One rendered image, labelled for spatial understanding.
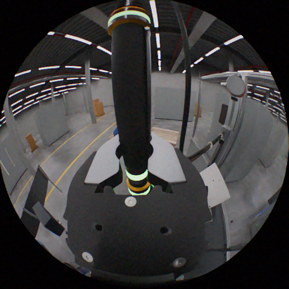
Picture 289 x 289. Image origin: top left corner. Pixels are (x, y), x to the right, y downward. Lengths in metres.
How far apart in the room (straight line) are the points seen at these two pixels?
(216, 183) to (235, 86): 0.62
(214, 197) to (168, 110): 5.41
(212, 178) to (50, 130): 6.53
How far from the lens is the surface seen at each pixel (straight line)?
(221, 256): 1.13
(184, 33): 0.18
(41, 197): 2.12
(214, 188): 0.58
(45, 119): 6.22
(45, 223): 0.81
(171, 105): 5.62
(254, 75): 0.84
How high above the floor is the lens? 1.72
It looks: 33 degrees down
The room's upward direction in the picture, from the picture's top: 2 degrees counter-clockwise
